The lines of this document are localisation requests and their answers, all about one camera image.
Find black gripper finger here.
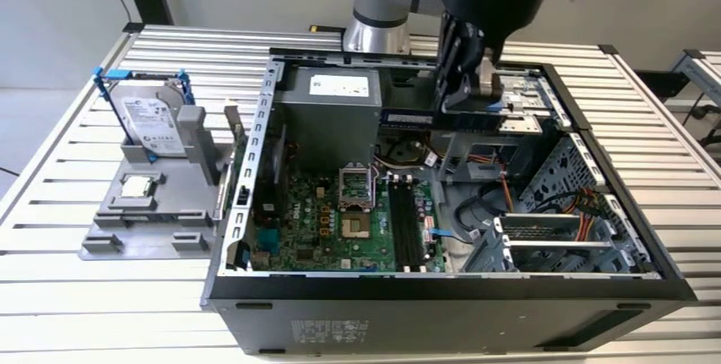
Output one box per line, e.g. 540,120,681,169
449,36,506,114
433,13,480,114

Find dark RAM stick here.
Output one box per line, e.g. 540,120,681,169
381,108,504,132

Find black RAM slot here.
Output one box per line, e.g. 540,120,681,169
393,175,412,273
408,175,429,273
385,175,404,273
400,175,420,273

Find grey metal drive cage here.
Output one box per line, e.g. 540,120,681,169
430,66,565,182

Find dark round cooler fan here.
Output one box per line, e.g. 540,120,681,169
382,138,426,166

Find grey power supply unit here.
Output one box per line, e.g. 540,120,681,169
275,66,384,173

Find black box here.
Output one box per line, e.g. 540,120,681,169
636,68,692,99

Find thin metal locking lever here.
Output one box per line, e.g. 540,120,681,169
371,165,382,211

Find metal socket cover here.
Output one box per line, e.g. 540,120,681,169
337,163,377,209

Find metal slat side table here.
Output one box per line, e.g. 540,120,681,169
664,49,721,145

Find metal disk bay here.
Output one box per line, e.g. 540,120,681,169
492,211,626,274

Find CPU socket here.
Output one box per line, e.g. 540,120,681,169
337,207,376,241

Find green graphics card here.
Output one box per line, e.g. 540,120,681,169
216,100,252,224

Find green motherboard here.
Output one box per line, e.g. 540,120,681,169
251,169,452,274

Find blue expansion slot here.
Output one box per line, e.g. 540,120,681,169
257,230,281,253

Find hard disk in blue carrier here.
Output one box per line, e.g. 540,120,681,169
92,66,196,162

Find grey parts rack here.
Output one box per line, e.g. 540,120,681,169
77,104,237,262

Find black PC case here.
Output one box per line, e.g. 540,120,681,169
200,46,700,356

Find silver CPU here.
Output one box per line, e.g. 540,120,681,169
121,176,155,198

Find orange yellow power wires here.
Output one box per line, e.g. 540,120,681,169
464,150,500,166

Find thin orange wire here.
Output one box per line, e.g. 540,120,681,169
498,171,517,213

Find black looped cable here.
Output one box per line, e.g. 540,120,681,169
453,193,508,242

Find red yellow wire bundle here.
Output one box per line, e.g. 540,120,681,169
573,188,598,242

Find black hanging cables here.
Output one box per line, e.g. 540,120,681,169
684,101,721,145

